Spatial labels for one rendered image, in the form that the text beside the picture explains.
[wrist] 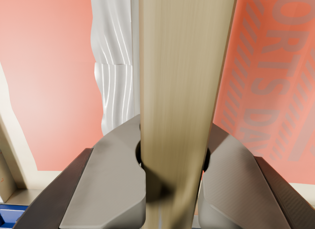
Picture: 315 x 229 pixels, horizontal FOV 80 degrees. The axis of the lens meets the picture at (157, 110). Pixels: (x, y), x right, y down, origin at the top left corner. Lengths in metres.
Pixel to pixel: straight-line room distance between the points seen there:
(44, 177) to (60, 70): 0.22
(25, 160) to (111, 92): 0.22
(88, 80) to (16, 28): 0.10
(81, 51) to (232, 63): 0.20
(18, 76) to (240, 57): 0.30
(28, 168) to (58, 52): 0.23
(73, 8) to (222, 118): 0.24
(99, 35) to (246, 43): 0.18
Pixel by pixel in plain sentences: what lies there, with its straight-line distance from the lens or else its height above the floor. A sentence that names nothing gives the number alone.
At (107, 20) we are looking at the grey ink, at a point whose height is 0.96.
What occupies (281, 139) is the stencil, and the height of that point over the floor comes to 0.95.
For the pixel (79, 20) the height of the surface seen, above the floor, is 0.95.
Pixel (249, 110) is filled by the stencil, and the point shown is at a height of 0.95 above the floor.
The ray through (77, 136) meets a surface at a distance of 0.34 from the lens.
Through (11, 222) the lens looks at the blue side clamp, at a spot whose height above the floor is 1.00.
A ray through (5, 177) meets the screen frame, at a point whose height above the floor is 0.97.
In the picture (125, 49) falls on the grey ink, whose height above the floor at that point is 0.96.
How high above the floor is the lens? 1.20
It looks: 62 degrees down
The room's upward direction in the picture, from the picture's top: 175 degrees counter-clockwise
